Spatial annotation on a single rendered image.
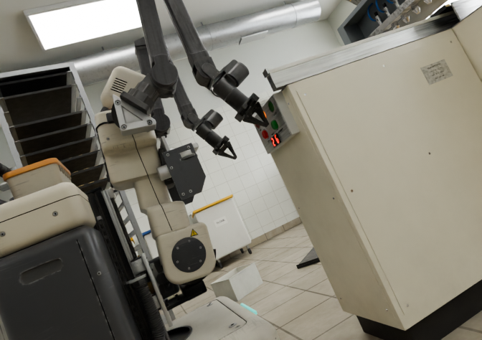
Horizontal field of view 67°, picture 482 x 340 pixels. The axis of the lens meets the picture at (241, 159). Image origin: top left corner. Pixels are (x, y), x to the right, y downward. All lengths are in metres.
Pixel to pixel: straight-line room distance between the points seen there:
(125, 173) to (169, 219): 0.20
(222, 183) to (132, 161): 4.12
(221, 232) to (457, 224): 3.53
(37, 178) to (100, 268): 0.36
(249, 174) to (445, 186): 4.32
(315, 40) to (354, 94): 5.58
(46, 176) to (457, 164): 1.25
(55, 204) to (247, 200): 4.46
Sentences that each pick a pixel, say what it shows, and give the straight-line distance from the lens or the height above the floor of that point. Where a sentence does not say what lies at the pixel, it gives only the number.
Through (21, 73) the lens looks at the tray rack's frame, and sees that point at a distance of 2.53.
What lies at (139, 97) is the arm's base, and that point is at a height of 0.96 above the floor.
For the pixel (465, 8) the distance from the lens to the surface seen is 1.57.
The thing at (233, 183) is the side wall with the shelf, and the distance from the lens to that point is 5.32.
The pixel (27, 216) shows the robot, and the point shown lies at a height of 0.75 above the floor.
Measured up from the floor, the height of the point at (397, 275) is 0.22.
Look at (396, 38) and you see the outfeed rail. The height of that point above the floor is 0.87.
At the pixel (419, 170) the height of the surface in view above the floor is 0.45.
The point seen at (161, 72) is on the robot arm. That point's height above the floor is 1.02.
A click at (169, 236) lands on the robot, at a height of 0.57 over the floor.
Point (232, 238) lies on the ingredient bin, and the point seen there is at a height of 0.27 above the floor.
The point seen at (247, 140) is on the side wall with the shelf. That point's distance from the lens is 5.53.
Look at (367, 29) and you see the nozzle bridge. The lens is 1.96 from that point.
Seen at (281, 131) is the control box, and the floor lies 0.73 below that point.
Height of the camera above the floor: 0.56
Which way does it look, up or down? 7 degrees up
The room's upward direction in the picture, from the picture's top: 24 degrees counter-clockwise
